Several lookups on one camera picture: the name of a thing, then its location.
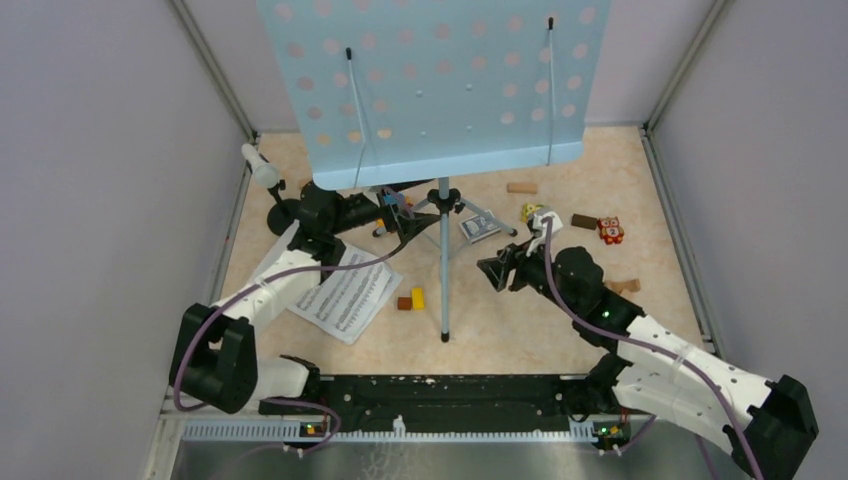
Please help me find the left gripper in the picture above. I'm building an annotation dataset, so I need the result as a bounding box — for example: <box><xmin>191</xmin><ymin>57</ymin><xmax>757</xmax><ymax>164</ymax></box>
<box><xmin>328</xmin><ymin>162</ymin><xmax>440</xmax><ymax>242</ymax></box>

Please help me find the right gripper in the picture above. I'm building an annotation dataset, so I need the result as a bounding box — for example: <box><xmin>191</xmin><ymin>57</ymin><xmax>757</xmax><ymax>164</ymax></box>
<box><xmin>477</xmin><ymin>233</ymin><xmax>581</xmax><ymax>316</ymax></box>

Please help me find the sheet music page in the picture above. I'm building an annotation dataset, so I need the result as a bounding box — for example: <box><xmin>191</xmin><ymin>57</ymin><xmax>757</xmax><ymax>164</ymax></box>
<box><xmin>287</xmin><ymin>262</ymin><xmax>403</xmax><ymax>345</ymax></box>

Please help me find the light blue music stand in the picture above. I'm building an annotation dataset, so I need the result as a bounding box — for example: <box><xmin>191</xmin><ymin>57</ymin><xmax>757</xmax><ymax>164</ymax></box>
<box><xmin>256</xmin><ymin>0</ymin><xmax>614</xmax><ymax>344</ymax></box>

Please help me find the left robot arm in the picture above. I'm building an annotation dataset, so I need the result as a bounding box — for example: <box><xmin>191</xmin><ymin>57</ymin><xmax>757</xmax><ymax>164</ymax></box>
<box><xmin>169</xmin><ymin>182</ymin><xmax>440</xmax><ymax>414</ymax></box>

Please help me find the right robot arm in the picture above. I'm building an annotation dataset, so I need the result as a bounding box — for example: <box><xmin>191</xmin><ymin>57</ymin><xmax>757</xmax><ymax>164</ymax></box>
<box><xmin>476</xmin><ymin>244</ymin><xmax>819</xmax><ymax>479</ymax></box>

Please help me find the blue playing card deck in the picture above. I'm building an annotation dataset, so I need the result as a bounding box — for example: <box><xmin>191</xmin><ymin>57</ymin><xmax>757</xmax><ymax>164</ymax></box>
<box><xmin>459</xmin><ymin>210</ymin><xmax>502</xmax><ymax>244</ymax></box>

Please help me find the yellow owl toy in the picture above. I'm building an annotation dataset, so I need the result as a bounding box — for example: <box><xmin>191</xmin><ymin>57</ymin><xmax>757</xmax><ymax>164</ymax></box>
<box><xmin>520</xmin><ymin>203</ymin><xmax>545</xmax><ymax>223</ymax></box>

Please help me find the yellow wooden block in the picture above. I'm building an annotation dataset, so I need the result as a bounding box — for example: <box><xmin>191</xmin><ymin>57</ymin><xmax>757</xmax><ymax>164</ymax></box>
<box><xmin>410</xmin><ymin>287</ymin><xmax>426</xmax><ymax>310</ymax></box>

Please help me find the brown wooden cylinder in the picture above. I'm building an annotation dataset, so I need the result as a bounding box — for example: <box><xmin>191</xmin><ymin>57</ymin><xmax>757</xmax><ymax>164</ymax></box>
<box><xmin>396</xmin><ymin>296</ymin><xmax>413</xmax><ymax>311</ymax></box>

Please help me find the light wooden block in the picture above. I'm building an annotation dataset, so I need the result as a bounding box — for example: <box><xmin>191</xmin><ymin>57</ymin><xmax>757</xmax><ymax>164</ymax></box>
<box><xmin>506</xmin><ymin>182</ymin><xmax>539</xmax><ymax>195</ymax></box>

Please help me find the dark brown block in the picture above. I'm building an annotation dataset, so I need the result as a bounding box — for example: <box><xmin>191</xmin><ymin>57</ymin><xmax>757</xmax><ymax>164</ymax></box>
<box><xmin>570</xmin><ymin>213</ymin><xmax>599</xmax><ymax>230</ymax></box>

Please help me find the red owl toy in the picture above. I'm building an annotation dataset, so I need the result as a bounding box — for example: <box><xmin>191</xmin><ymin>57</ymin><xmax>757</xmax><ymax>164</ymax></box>
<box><xmin>597</xmin><ymin>216</ymin><xmax>625</xmax><ymax>245</ymax></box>

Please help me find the white microphone on stand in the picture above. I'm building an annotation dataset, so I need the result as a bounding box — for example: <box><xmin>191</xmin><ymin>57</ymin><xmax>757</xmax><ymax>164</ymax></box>
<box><xmin>241</xmin><ymin>143</ymin><xmax>300</xmax><ymax>236</ymax></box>

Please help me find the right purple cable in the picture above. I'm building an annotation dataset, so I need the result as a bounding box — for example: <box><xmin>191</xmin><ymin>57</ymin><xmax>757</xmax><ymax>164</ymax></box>
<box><xmin>539</xmin><ymin>218</ymin><xmax>763</xmax><ymax>480</ymax></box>

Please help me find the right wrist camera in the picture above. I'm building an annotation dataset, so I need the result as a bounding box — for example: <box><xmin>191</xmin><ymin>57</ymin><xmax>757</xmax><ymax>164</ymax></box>
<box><xmin>525</xmin><ymin>206</ymin><xmax>563</xmax><ymax>257</ymax></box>

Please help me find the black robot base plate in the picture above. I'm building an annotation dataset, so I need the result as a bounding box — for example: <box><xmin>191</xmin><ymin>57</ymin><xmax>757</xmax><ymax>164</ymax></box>
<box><xmin>301</xmin><ymin>374</ymin><xmax>633</xmax><ymax>433</ymax></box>

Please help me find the aluminium frame rail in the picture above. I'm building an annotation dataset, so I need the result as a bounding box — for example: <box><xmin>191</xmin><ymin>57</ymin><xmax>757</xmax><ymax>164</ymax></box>
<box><xmin>143</xmin><ymin>1</ymin><xmax>258</xmax><ymax>479</ymax></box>

